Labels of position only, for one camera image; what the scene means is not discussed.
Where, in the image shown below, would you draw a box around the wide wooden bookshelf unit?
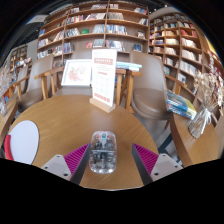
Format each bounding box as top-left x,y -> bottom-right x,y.
35,3 -> 150,69

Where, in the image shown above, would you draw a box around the glass vase, pale dried flowers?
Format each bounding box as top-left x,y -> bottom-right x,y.
187,54 -> 224,139

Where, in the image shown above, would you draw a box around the white framed picture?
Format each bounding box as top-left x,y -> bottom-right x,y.
60,58 -> 93,88

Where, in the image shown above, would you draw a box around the stack of colourful books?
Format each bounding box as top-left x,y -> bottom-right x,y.
164,89 -> 198,120

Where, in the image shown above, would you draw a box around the white mouse pad, red rest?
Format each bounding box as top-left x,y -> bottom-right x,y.
3,119 -> 40,165

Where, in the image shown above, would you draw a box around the small distant wooden bookshelf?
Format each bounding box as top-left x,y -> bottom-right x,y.
8,44 -> 29,74

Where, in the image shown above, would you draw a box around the transparent computer mouse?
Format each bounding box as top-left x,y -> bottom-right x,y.
88,130 -> 118,175

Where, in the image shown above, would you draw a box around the brown padded armchair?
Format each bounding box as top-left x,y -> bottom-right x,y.
49,48 -> 134,111
128,50 -> 189,129
14,54 -> 56,113

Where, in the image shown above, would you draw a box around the white red sign, wooden base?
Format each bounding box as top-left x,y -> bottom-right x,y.
89,48 -> 118,114

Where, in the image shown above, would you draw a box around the round wooden side table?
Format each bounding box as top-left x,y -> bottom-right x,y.
169,111 -> 219,168
0,98 -> 18,148

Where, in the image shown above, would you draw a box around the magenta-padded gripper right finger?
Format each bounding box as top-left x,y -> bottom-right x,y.
131,143 -> 184,186

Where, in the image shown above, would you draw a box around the curved wooden bookshelf unit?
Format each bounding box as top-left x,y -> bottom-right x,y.
148,13 -> 224,111

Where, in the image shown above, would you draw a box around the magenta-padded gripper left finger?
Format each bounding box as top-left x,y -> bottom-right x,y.
41,143 -> 92,186

